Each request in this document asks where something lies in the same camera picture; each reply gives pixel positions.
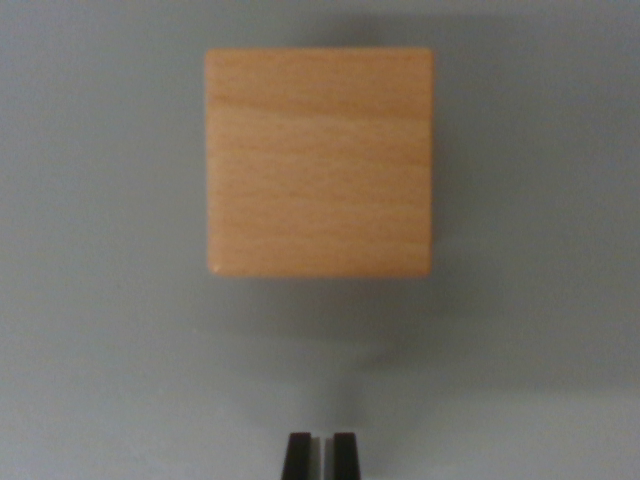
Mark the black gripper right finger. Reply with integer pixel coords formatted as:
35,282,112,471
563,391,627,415
324,432,363,480

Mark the grey plastic tray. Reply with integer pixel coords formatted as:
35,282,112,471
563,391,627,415
0,0,640,480

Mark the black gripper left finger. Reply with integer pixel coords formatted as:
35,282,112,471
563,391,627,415
282,432,323,480

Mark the wooden cube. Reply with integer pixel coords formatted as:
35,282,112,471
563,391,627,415
205,47,434,278

